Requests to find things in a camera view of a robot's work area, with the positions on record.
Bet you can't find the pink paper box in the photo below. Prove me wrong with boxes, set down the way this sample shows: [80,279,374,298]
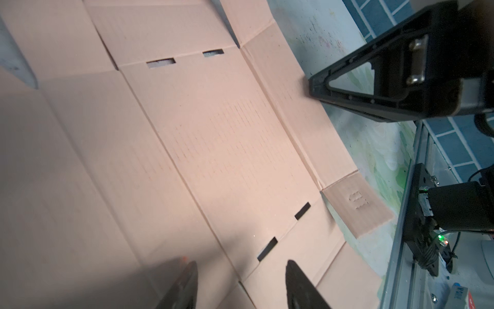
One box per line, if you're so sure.
[1,1,394,308]

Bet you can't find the right green circuit board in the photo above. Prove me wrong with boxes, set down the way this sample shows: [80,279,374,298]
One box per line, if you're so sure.
[437,235,458,274]

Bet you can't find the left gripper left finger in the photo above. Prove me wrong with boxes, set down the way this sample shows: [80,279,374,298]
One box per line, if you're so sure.
[156,261,198,309]

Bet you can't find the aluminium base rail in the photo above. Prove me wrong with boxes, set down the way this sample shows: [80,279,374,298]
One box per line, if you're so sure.
[380,121,458,308]

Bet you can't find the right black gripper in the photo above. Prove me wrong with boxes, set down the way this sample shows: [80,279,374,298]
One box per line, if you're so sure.
[309,1,493,122]

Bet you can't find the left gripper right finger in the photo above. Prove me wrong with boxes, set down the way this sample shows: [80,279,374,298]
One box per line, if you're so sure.
[285,260,331,309]

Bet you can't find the white red toothpaste box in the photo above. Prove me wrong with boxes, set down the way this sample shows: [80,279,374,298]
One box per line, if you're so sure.
[444,283,476,309]

